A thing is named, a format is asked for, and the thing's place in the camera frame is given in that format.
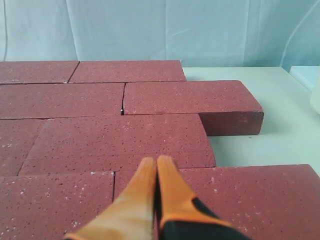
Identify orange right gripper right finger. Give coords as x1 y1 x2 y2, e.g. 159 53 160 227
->
157 155 240 240

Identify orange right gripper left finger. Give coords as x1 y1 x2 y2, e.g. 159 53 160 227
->
63 157 157 240

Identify red brick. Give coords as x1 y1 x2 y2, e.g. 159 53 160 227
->
123 80 264 137
0 119 44 177
115 160 320 240
0 83 125 119
0 172 114 240

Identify red brick centre base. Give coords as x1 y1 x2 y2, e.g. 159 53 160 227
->
19 113 216 175

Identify red brick base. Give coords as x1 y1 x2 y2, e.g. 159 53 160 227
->
0 60 79 84
19 113 216 175
69 60 187 84

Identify red brick far right base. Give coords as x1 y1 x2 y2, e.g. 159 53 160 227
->
69 60 187 84

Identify red brick far left base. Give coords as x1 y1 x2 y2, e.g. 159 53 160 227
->
0 60 79 84

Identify white backdrop cloth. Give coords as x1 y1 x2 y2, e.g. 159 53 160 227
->
0 0 320 70

